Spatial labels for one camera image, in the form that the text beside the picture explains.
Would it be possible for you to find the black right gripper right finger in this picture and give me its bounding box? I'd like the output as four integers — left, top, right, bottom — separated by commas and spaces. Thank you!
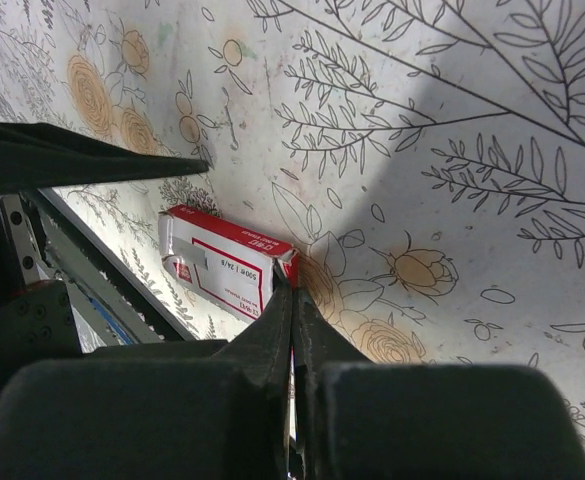
0, 281, 585, 479

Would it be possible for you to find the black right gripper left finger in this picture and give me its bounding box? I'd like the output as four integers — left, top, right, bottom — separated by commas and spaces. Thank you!
0, 123, 208, 196

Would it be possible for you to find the red and white staple box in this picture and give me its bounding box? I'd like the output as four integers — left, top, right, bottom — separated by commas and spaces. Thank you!
158, 205, 300, 322

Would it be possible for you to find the floral patterned table mat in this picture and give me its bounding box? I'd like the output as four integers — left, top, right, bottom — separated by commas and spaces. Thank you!
0, 1, 585, 447

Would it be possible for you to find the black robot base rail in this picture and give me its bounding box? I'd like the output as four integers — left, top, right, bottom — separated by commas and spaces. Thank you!
0, 187, 193, 401

